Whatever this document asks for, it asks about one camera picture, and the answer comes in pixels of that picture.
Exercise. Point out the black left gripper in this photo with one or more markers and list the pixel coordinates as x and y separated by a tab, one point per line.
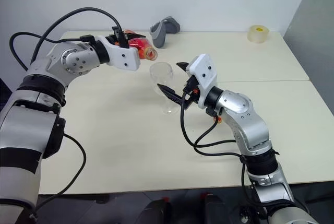
127	38

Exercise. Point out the clear wine glass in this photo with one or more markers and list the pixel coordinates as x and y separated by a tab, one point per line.
161	73

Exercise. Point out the grey curved plastic holder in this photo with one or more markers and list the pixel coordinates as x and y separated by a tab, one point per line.
159	34

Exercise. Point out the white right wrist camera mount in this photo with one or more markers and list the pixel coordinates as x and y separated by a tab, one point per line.
206	75

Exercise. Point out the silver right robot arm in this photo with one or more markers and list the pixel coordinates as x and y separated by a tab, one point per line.
240	114

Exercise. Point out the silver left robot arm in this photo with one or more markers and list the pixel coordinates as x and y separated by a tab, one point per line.
75	59

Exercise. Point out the translucent tape roll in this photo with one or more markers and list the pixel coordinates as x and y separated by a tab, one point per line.
258	36

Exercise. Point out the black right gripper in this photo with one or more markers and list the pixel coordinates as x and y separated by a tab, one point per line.
190	85

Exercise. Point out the clear plastic red drink bottle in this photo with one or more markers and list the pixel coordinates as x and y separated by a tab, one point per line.
142	46

